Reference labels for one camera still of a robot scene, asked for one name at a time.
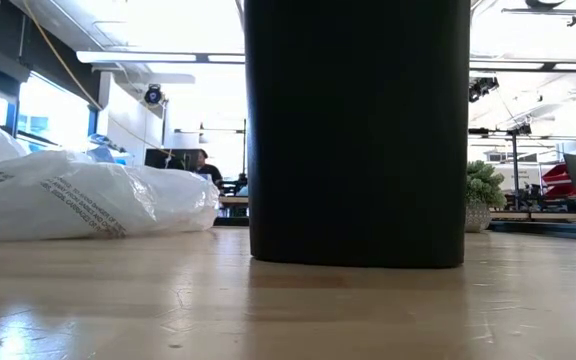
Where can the black trash bin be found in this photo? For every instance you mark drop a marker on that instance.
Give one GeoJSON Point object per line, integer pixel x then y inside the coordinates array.
{"type": "Point", "coordinates": [358, 150]}

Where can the white printed plastic bag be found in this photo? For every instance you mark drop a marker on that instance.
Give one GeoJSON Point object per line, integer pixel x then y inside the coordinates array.
{"type": "Point", "coordinates": [68, 200]}

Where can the wooden workbench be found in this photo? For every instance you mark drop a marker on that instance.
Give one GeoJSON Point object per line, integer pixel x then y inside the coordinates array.
{"type": "Point", "coordinates": [543, 216]}
{"type": "Point", "coordinates": [233, 200]}

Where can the person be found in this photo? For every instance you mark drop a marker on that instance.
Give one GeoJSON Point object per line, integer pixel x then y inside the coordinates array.
{"type": "Point", "coordinates": [210, 172]}

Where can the black computer monitor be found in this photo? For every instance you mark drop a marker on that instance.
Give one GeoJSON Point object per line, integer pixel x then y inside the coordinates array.
{"type": "Point", "coordinates": [160, 159]}

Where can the blue plastic object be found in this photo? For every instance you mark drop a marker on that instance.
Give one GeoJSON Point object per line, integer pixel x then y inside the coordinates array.
{"type": "Point", "coordinates": [99, 152]}

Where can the potted green succulent plant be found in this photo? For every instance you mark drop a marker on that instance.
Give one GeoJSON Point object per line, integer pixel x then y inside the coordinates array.
{"type": "Point", "coordinates": [480, 185]}

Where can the long ceiling light bar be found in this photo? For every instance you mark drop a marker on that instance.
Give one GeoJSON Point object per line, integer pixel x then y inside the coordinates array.
{"type": "Point", "coordinates": [133, 56]}

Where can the dark ceiling fixture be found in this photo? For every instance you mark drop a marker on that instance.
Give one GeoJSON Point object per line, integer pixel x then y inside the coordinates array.
{"type": "Point", "coordinates": [543, 10]}

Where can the black metal station frame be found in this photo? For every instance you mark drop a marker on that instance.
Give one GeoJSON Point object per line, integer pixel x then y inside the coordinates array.
{"type": "Point", "coordinates": [244, 150]}
{"type": "Point", "coordinates": [515, 165]}

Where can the black ceiling track camera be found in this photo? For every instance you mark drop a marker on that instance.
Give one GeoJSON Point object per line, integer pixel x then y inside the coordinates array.
{"type": "Point", "coordinates": [483, 87]}

